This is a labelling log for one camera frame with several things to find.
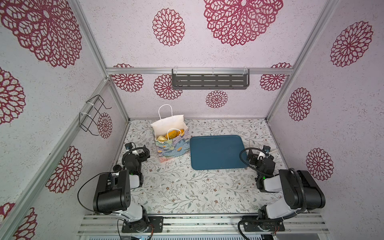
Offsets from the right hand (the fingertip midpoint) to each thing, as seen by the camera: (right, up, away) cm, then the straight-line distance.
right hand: (259, 149), depth 90 cm
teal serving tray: (-22, -4, +16) cm, 28 cm away
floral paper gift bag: (-51, +1, -5) cm, 51 cm away
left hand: (-75, -1, +2) cm, 75 cm away
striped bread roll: (-57, +7, -9) cm, 58 cm away
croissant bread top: (-52, +9, 0) cm, 53 cm away
